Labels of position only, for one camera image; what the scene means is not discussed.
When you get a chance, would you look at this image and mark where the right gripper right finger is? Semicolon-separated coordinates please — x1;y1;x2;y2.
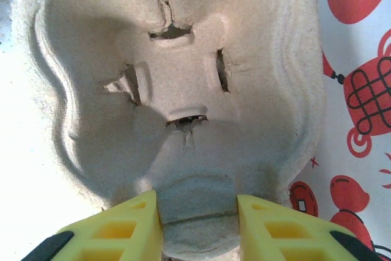
236;193;382;261

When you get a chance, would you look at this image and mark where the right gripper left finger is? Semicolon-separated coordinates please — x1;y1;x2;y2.
21;189;163;261

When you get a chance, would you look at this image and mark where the white red printed paper bag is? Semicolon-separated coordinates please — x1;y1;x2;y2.
287;0;391;261

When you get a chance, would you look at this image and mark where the beige pulp cup carrier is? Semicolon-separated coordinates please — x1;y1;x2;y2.
9;0;326;261

